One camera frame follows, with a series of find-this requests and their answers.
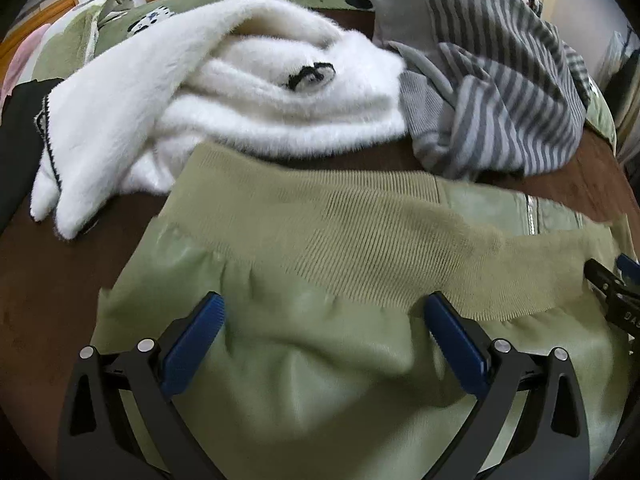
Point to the pink pillow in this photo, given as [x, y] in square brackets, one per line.
[22, 65]

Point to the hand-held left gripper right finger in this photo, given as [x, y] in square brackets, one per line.
[455, 342]

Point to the white fluffy sweater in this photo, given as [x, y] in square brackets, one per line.
[225, 110]

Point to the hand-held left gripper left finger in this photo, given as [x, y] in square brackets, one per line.
[192, 342]

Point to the brown bed sheet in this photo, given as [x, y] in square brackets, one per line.
[50, 285]

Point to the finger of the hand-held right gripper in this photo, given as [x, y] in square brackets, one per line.
[629, 267]
[602, 277]

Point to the black garment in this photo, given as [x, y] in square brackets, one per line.
[20, 150]

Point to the wooden headboard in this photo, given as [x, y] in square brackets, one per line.
[45, 17]

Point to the grey striped garment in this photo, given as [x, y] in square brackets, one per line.
[490, 85]

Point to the green zip jacket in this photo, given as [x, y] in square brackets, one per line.
[325, 360]

